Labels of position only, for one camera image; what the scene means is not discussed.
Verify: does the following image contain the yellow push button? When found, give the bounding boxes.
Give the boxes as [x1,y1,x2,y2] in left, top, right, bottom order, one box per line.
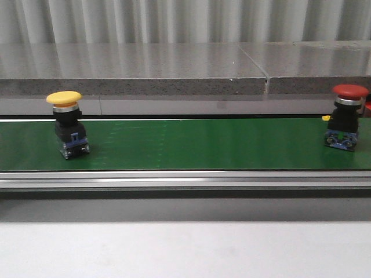
[46,90,90,159]

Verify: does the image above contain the red push button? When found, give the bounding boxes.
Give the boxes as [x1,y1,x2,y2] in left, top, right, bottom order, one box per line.
[324,84,369,151]

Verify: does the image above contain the green conveyor belt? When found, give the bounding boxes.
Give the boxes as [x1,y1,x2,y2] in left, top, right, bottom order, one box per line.
[1,118,370,191]

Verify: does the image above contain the grey stone counter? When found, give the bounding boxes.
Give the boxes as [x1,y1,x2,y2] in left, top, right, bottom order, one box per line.
[1,41,370,117]

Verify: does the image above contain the red plastic tray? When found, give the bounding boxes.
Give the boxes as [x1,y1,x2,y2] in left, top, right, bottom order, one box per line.
[363,100,371,118]

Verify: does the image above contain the white pleated curtain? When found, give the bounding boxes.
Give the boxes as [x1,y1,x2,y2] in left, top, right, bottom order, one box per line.
[1,1,370,43]

